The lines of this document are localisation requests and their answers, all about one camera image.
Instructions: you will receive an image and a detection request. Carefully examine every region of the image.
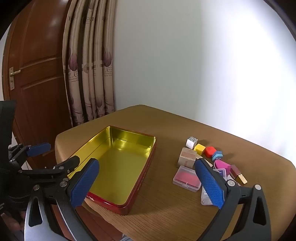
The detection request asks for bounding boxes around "clear box white label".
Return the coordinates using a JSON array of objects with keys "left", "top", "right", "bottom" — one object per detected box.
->
[{"left": 201, "top": 186, "right": 213, "bottom": 206}]

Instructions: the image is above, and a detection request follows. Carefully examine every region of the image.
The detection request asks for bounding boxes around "clear case red insert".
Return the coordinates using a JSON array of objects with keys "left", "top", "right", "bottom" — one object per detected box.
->
[{"left": 173, "top": 166, "right": 201, "bottom": 192}]

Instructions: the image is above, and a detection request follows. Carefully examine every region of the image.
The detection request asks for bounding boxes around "yellow wooden cube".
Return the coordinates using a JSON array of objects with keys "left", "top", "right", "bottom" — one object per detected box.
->
[{"left": 194, "top": 144, "right": 206, "bottom": 156}]

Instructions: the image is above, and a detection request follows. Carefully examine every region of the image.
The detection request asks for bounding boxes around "clear purple small case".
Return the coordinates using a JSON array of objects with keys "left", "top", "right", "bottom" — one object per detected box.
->
[{"left": 214, "top": 168, "right": 227, "bottom": 181}]

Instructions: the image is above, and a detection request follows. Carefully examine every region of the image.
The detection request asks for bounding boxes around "silver metal clip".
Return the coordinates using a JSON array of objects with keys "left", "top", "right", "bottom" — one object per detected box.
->
[{"left": 226, "top": 175, "right": 241, "bottom": 186}]

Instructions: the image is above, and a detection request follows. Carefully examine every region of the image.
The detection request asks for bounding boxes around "magenta wedge block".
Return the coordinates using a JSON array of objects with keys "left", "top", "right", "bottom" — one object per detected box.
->
[{"left": 214, "top": 159, "right": 231, "bottom": 176}]

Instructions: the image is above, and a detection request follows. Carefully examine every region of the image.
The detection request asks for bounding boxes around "blue washi tape roll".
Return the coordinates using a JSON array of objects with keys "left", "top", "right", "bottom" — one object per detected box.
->
[{"left": 211, "top": 151, "right": 223, "bottom": 162}]

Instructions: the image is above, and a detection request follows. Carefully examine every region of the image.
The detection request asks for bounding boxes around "silver rectangular case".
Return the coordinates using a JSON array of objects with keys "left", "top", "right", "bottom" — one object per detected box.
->
[{"left": 196, "top": 155, "right": 214, "bottom": 168}]

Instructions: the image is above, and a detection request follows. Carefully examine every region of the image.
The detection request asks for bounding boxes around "red rounded cube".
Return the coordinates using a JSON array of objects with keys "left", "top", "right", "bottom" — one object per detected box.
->
[{"left": 204, "top": 146, "right": 217, "bottom": 158}]

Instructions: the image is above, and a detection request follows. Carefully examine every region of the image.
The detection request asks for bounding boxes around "beige cardboard box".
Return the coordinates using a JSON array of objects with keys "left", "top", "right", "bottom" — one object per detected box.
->
[{"left": 177, "top": 148, "right": 197, "bottom": 169}]

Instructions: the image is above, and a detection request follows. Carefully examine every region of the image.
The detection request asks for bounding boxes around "white zigzag pattern cube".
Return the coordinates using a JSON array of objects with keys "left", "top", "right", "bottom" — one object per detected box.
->
[{"left": 186, "top": 136, "right": 198, "bottom": 150}]

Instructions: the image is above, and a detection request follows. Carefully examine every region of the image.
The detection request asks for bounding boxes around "red gold tin box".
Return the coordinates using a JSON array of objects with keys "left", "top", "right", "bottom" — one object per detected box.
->
[{"left": 60, "top": 125, "right": 157, "bottom": 216}]

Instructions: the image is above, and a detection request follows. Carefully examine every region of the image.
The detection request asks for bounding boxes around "brown wooden door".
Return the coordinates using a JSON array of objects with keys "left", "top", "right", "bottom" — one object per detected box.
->
[{"left": 2, "top": 1, "right": 71, "bottom": 146}]

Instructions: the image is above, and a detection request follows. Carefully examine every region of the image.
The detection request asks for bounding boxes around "beige patterned curtain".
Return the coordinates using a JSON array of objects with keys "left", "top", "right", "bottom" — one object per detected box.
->
[{"left": 62, "top": 0, "right": 116, "bottom": 126}]

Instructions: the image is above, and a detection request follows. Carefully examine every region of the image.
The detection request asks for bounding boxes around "brass door handle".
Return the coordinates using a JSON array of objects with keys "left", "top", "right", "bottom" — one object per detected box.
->
[{"left": 9, "top": 67, "right": 21, "bottom": 91}]

